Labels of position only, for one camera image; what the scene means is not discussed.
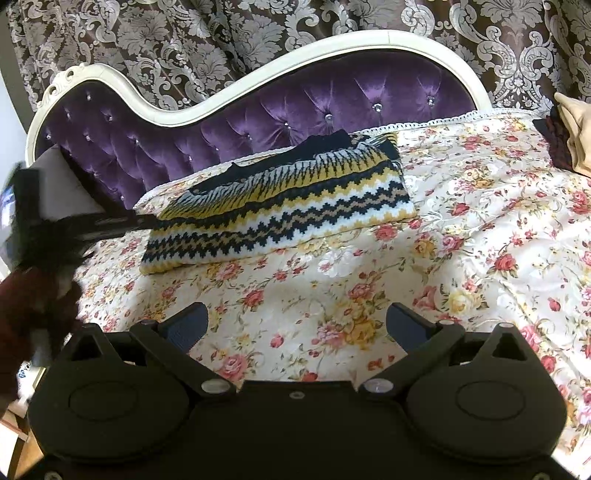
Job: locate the grey pillow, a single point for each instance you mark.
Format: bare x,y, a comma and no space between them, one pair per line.
69,184

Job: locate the floral bedspread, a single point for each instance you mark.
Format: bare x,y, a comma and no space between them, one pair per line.
369,286

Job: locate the beige cloth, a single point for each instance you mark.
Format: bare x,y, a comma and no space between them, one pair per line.
577,134

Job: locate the purple tufted sofa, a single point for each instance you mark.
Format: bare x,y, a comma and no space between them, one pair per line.
300,106

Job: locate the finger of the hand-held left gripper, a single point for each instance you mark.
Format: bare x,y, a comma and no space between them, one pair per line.
120,226

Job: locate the patterned knit sweater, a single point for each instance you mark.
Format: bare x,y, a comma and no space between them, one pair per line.
286,207

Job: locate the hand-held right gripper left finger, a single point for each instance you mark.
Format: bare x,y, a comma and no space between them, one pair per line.
187,327

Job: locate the dark red cloth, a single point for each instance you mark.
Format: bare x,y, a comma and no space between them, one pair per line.
556,138

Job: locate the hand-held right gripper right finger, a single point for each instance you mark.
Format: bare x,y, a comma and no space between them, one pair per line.
406,325

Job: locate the brown damask curtain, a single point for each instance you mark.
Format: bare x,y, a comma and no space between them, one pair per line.
231,32

